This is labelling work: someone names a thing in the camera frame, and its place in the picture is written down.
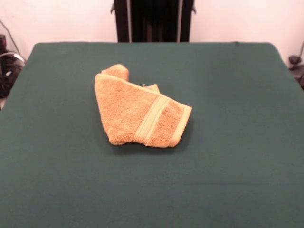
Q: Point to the orange terry towel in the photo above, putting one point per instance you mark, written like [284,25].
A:
[133,107]

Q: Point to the dark green tablecloth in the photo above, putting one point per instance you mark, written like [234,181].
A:
[71,166]

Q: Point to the black equipment pile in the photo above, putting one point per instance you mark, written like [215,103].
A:
[7,78]

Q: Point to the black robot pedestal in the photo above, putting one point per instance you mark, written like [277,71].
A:
[154,21]

